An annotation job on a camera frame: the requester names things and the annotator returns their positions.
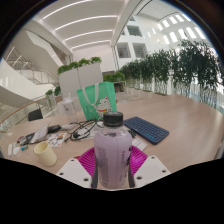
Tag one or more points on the black power bank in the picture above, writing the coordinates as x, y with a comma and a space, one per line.
54, 128

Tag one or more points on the black chair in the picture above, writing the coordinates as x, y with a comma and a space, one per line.
35, 115

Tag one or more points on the white cabinet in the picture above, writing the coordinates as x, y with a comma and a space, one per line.
80, 80

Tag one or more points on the row of tall green plants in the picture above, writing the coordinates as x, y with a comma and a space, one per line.
196, 66

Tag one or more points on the cream yellow mug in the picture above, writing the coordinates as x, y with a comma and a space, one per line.
46, 155

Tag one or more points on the green plants on cabinet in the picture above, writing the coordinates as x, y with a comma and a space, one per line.
83, 62

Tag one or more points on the purple drink bottle black cap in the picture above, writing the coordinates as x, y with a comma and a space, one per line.
112, 156

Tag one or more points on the colourful sticker sheet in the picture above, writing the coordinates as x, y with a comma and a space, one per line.
56, 140

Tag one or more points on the dark blue keyboard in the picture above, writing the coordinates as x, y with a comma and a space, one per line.
146, 130

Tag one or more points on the ceiling light strips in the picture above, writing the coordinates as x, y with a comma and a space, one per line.
86, 20

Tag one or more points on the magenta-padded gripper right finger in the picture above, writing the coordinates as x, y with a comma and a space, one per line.
150, 170

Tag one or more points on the white card packet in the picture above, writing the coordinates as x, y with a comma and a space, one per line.
139, 144

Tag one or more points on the shelf unit with plants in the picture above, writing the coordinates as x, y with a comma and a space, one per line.
115, 78

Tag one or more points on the potted plant planter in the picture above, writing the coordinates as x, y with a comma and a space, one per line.
58, 95

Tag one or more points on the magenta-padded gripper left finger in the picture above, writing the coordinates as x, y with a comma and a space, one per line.
71, 171

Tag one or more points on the white oblong device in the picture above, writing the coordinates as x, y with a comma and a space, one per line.
10, 150

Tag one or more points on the green tote bag cat print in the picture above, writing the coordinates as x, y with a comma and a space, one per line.
96, 100

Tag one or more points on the clear shaker bottle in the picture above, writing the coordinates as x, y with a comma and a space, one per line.
70, 110

